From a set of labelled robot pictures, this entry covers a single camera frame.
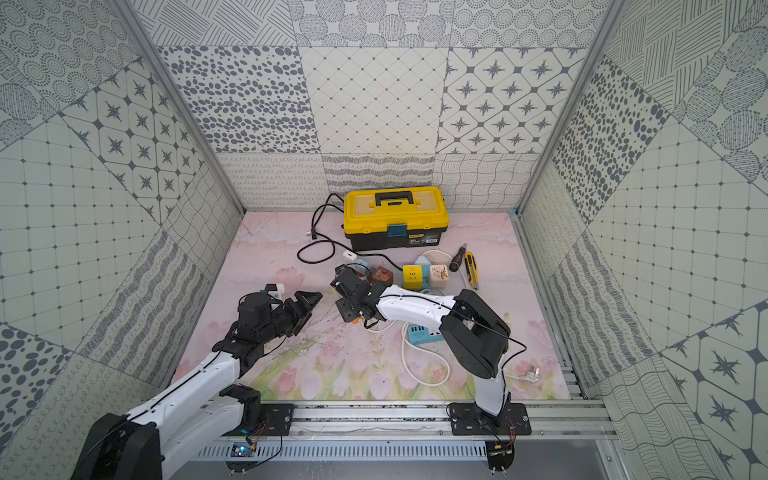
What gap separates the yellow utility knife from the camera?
3.29 ft

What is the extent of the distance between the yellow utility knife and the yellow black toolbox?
132 mm

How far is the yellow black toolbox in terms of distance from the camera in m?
0.99

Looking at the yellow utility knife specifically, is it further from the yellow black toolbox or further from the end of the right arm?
the end of the right arm
